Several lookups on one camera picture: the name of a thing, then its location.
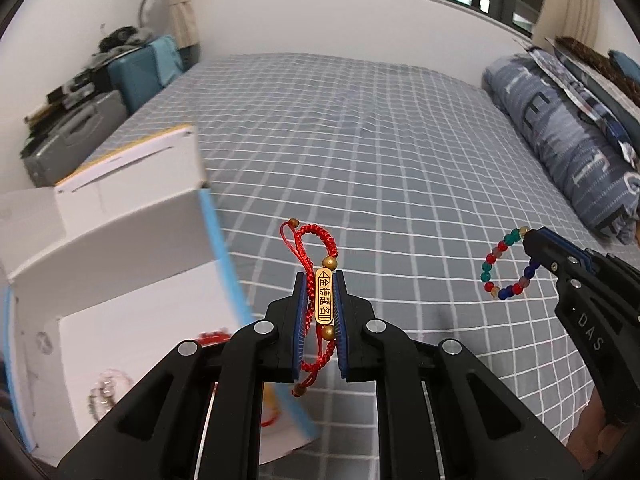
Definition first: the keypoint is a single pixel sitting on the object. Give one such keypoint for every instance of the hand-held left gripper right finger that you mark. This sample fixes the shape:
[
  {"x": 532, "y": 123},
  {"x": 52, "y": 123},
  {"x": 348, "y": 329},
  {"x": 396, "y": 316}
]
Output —
[{"x": 340, "y": 325}]

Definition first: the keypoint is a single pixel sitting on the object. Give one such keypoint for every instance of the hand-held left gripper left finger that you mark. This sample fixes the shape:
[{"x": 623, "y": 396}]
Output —
[{"x": 300, "y": 320}]

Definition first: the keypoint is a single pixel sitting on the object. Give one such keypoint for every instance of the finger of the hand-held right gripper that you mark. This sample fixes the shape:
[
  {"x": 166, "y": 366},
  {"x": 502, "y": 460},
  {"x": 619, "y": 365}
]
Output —
[
  {"x": 547, "y": 255},
  {"x": 575, "y": 252}
]

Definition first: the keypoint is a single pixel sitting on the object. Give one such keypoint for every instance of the white cardboard box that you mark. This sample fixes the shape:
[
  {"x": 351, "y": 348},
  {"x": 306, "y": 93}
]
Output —
[{"x": 125, "y": 285}]

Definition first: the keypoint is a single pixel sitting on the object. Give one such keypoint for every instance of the person's right hand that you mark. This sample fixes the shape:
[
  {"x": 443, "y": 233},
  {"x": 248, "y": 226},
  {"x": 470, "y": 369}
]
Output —
[{"x": 587, "y": 435}]

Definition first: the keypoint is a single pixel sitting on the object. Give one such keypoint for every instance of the blue grey pillow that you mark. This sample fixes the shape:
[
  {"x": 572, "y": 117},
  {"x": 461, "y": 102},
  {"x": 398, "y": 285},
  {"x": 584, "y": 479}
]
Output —
[{"x": 560, "y": 130}]

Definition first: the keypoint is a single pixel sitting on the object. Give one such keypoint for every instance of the printed pillow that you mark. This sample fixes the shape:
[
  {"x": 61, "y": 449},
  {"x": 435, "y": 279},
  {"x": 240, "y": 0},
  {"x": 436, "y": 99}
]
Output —
[{"x": 595, "y": 90}]

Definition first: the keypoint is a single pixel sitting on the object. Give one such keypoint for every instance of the bed with grey checked sheet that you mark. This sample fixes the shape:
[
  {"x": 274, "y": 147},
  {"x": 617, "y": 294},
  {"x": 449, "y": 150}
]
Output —
[{"x": 375, "y": 160}]

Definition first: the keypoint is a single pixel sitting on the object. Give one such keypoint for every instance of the beige curtain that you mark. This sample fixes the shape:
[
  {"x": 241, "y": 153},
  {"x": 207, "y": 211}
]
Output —
[
  {"x": 570, "y": 0},
  {"x": 182, "y": 5}
]

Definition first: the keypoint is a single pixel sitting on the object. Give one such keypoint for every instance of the grey suitcase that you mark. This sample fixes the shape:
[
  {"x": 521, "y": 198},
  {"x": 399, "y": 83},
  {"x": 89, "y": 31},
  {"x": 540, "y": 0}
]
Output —
[{"x": 75, "y": 135}]

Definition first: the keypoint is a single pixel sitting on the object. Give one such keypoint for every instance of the light blue towel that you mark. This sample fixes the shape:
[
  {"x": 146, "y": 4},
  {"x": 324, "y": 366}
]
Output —
[{"x": 167, "y": 60}]

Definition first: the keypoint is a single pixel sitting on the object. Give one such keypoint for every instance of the teal suitcase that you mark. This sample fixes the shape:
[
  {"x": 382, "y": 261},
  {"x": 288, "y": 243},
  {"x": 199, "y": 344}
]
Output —
[{"x": 135, "y": 75}]

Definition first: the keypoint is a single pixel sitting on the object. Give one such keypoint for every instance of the black boxes on suitcase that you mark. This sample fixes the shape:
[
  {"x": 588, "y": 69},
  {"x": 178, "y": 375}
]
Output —
[{"x": 70, "y": 92}]

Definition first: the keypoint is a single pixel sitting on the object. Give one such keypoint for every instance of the dark clutter pile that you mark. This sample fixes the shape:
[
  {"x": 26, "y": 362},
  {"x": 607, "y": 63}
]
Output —
[{"x": 122, "y": 37}]

